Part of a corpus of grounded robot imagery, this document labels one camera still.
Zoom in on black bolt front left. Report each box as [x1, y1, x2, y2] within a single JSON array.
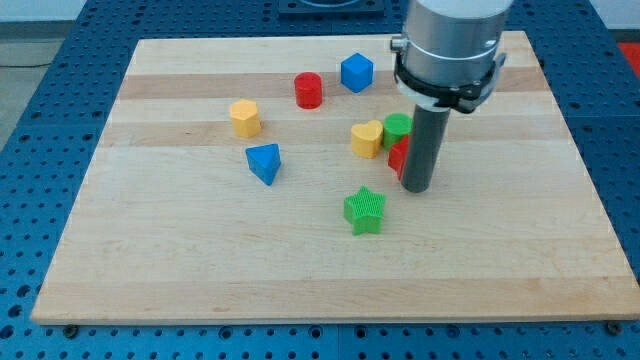
[[62, 325, 79, 339]]

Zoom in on black bolt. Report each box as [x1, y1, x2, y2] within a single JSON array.
[[606, 321, 623, 336], [62, 325, 79, 339]]

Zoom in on red star block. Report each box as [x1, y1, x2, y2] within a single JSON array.
[[387, 135, 409, 180]]

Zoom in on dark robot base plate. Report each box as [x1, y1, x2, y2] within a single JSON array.
[[277, 0, 385, 20]]

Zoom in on yellow hexagon block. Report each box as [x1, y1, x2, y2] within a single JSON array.
[[229, 99, 262, 138]]

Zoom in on blue triangle block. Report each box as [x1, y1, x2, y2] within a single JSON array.
[[245, 143, 281, 186]]

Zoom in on green star block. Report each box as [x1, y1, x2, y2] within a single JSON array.
[[343, 186, 386, 235]]

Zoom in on red cylinder block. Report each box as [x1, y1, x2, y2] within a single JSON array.
[[294, 72, 323, 109]]

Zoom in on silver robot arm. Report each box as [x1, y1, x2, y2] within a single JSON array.
[[390, 0, 513, 193]]

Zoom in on yellow heart block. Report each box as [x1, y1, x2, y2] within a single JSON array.
[[351, 120, 383, 159]]

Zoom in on black bolt front right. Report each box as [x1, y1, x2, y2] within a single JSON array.
[[606, 321, 623, 336]]

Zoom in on wooden board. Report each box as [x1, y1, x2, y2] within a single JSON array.
[[31, 31, 639, 325]]

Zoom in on green cylinder block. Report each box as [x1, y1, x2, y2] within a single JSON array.
[[382, 113, 412, 150]]

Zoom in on blue cube block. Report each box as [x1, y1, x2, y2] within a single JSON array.
[[340, 53, 374, 93]]

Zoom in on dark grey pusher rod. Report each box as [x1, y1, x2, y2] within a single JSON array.
[[401, 105, 450, 193]]

